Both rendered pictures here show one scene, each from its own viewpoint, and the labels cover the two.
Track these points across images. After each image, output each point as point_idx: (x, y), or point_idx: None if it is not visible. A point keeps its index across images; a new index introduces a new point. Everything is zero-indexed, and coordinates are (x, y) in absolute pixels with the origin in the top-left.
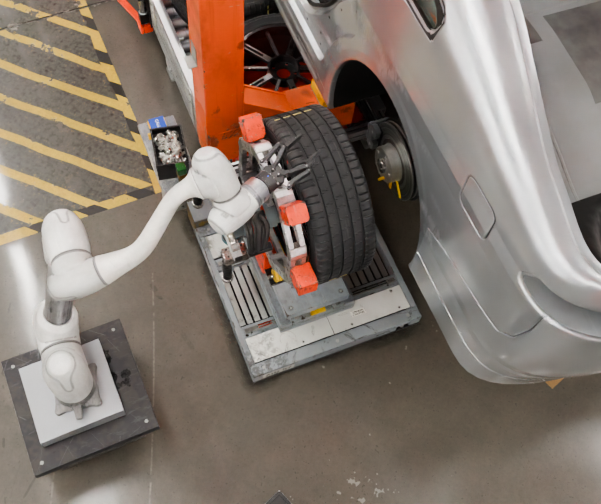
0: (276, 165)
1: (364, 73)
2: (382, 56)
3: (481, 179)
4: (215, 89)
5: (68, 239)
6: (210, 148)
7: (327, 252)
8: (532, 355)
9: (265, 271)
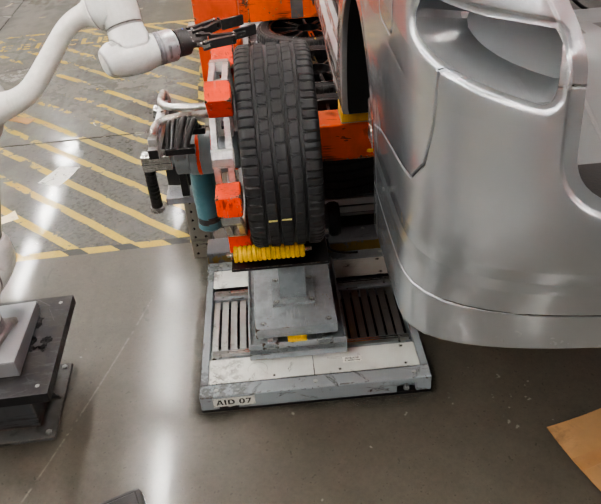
0: (199, 29)
1: None
2: None
3: None
4: (210, 50)
5: None
6: None
7: (254, 156)
8: (451, 194)
9: (232, 258)
